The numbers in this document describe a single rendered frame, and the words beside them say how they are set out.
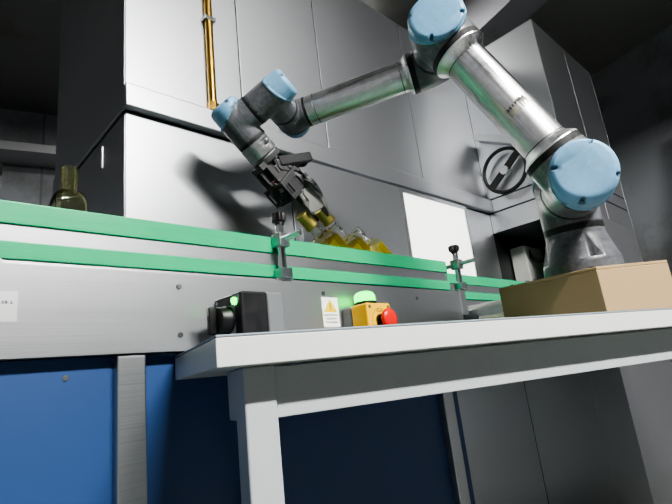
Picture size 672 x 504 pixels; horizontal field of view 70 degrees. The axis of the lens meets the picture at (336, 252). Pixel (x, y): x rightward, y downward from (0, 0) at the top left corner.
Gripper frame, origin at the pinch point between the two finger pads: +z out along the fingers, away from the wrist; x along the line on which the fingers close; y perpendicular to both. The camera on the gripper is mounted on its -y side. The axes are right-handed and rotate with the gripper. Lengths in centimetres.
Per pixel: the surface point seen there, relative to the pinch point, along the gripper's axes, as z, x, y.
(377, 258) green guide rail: 12.8, 13.7, 9.3
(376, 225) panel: 22.5, -12.1, -27.2
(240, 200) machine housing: -14.8, -14.8, 5.0
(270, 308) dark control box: -6, 24, 46
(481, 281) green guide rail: 59, 4, -32
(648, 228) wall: 213, -1, -244
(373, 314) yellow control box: 12.5, 22.6, 29.4
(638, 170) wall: 183, 4, -275
